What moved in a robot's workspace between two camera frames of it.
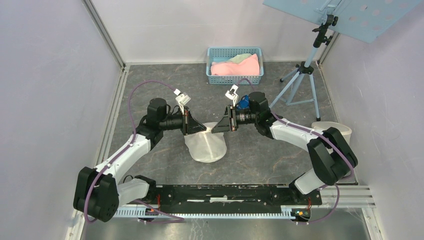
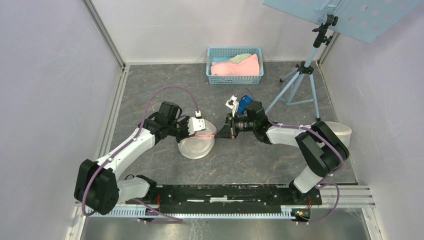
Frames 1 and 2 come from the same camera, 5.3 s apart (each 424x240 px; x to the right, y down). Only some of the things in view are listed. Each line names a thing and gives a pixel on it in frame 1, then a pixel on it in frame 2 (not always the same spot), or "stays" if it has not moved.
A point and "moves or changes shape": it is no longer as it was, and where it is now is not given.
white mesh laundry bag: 345,131 stays
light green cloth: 239,58 stays
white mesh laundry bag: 206,146 moves or changes shape
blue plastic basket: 228,65 stays
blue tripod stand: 300,89 stays
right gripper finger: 223,125 to 224,133
